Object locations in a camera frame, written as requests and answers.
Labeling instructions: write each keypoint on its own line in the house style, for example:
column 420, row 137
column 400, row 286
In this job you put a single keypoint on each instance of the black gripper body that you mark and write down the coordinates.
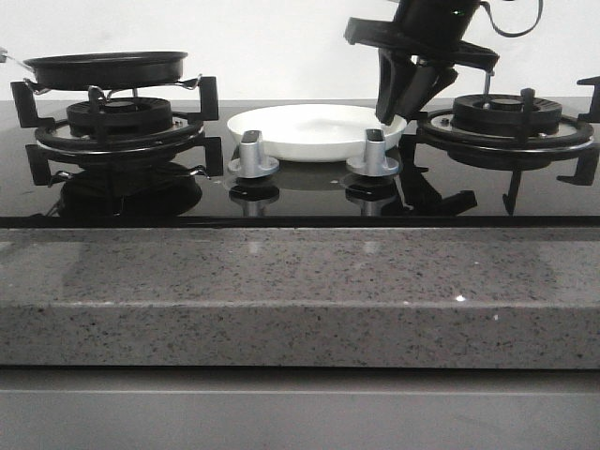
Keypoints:
column 430, row 29

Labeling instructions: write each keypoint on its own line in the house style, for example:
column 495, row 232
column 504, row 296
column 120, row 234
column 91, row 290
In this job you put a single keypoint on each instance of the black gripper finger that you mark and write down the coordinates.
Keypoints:
column 396, row 72
column 419, row 86

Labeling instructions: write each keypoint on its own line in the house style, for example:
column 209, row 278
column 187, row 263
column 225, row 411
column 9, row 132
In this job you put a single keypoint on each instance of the white round plate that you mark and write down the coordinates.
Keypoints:
column 314, row 132

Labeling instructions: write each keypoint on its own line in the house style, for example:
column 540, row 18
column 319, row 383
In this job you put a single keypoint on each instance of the black frying pan green handle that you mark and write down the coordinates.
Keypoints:
column 109, row 70

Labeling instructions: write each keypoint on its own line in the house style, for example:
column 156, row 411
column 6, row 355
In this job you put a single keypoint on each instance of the black right gas burner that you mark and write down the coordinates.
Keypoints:
column 502, row 114

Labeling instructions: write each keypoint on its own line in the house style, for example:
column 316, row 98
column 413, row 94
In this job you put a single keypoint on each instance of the black gas burner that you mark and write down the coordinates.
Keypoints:
column 132, row 116
column 502, row 114

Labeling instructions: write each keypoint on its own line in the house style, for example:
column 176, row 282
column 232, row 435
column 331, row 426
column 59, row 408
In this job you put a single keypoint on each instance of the silver right stove knob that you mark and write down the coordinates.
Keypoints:
column 373, row 162

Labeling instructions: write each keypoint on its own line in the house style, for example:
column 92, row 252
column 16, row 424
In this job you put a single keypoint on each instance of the silver stove knob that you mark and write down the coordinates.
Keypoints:
column 252, row 162
column 373, row 162

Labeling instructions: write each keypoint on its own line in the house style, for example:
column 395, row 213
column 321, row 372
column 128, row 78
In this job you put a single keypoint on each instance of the black right burner grate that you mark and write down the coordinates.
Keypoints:
column 516, row 154

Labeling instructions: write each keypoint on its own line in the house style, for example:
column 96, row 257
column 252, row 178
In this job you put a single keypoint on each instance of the black burner grate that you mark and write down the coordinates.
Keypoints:
column 109, row 154
column 516, row 154

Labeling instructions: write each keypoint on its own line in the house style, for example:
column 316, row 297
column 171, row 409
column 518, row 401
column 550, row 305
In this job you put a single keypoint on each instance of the silver left stove knob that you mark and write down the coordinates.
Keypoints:
column 252, row 162

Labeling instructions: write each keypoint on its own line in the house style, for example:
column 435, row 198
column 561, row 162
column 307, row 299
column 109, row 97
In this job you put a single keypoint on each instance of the black left burner grate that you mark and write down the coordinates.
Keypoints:
column 109, row 154

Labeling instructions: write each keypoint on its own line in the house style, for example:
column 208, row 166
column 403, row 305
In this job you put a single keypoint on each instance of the black glass gas hob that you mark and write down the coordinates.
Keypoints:
column 321, row 195

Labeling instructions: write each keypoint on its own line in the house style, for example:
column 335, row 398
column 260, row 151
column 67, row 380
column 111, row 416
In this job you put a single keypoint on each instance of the black left gas burner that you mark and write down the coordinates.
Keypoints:
column 132, row 116

